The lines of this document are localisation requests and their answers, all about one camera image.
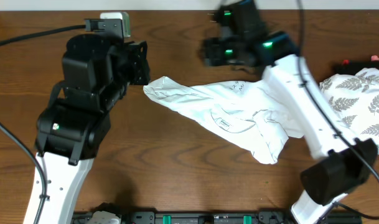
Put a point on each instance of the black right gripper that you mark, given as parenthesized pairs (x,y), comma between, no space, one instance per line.
(216,57)

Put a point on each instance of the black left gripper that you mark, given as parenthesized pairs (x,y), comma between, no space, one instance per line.
(137,61)

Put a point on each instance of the white printed t-shirt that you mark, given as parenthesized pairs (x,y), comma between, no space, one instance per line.
(247,114)

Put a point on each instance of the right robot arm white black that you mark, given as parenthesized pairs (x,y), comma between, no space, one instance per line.
(343,161)

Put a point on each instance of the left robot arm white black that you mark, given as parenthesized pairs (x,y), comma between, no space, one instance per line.
(97,71)

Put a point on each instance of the black garment with red details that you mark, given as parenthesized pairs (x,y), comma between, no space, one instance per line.
(351,67)

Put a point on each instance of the white fern pattern cloth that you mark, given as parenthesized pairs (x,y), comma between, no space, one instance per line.
(355,98)

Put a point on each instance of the black mounting rail with clamps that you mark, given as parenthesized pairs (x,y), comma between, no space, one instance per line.
(109,213)

